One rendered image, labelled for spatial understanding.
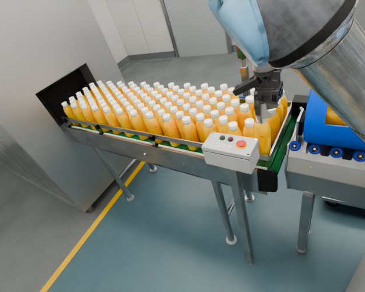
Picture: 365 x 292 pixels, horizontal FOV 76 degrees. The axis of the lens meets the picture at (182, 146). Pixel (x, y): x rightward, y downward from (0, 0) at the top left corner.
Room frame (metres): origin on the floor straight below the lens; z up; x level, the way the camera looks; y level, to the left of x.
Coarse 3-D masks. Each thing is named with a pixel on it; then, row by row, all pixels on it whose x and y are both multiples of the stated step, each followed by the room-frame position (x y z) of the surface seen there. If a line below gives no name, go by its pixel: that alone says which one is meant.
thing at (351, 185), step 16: (288, 144) 0.69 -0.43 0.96; (304, 144) 0.69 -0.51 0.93; (320, 144) 0.66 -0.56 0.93; (288, 160) 0.67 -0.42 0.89; (304, 160) 0.63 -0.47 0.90; (288, 176) 0.67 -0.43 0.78; (304, 176) 0.61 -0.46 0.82; (320, 176) 0.57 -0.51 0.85; (336, 176) 0.53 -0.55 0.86; (352, 176) 0.50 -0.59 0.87; (320, 192) 0.60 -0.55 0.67; (336, 192) 0.55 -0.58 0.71; (352, 192) 0.50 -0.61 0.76
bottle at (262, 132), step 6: (258, 126) 0.69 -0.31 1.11; (264, 126) 0.68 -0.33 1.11; (270, 126) 0.69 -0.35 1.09; (258, 132) 0.68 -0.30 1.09; (264, 132) 0.67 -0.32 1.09; (270, 132) 0.68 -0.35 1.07; (258, 138) 0.68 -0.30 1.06; (264, 138) 0.67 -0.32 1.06; (270, 138) 0.68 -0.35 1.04; (264, 144) 0.67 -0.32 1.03; (270, 144) 0.68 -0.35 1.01; (264, 150) 0.67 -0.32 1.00; (270, 150) 0.68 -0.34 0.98
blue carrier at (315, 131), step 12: (312, 96) 0.65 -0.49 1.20; (312, 108) 0.62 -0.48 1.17; (324, 108) 0.60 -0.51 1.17; (312, 120) 0.60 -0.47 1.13; (324, 120) 0.58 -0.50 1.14; (312, 132) 0.60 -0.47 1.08; (324, 132) 0.57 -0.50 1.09; (336, 132) 0.55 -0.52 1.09; (348, 132) 0.52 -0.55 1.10; (324, 144) 0.59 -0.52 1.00; (336, 144) 0.55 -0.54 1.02; (348, 144) 0.52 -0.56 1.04; (360, 144) 0.50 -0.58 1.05
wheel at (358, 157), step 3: (357, 150) 0.53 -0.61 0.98; (360, 150) 0.52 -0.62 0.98; (354, 153) 0.53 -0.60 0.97; (357, 153) 0.52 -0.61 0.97; (360, 153) 0.52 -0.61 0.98; (363, 153) 0.51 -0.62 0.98; (354, 156) 0.52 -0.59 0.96; (357, 156) 0.51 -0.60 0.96; (360, 156) 0.51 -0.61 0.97; (363, 156) 0.50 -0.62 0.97; (357, 159) 0.51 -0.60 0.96; (360, 159) 0.50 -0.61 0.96; (363, 159) 0.50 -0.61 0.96
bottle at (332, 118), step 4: (328, 108) 0.63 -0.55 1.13; (328, 112) 0.62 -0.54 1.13; (332, 112) 0.61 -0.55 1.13; (328, 116) 0.61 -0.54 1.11; (332, 116) 0.60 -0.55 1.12; (336, 116) 0.59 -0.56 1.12; (328, 120) 0.61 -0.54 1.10; (332, 120) 0.60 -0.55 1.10; (336, 120) 0.59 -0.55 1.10; (340, 120) 0.58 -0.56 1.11; (332, 124) 0.60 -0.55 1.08; (336, 124) 0.59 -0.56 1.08; (340, 124) 0.58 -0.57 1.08; (344, 124) 0.57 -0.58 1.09
